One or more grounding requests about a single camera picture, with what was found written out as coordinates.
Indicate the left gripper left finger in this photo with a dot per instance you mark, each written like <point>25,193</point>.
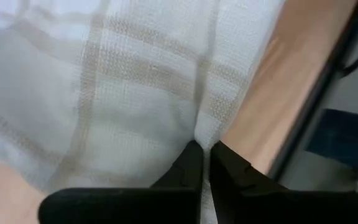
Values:
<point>120,207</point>

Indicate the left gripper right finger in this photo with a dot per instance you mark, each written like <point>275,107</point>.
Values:
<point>291,208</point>

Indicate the white checked towel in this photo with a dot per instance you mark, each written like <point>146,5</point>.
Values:
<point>120,77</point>

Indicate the navy blue seat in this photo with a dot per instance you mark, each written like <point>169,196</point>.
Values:
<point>346,140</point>

